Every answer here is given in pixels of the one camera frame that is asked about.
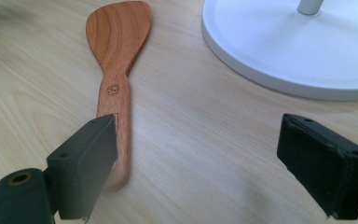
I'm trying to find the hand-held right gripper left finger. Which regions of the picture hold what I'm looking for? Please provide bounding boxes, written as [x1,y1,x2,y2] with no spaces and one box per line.
[46,113,119,224]

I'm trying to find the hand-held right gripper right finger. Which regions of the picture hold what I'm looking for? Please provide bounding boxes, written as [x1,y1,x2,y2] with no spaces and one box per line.
[276,113,358,221]

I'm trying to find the wooden spatula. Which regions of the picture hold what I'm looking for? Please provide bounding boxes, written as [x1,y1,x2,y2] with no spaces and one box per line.
[85,0,153,191]

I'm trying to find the white round lamp base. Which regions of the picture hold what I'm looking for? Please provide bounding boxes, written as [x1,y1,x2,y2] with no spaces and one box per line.
[200,0,358,102]

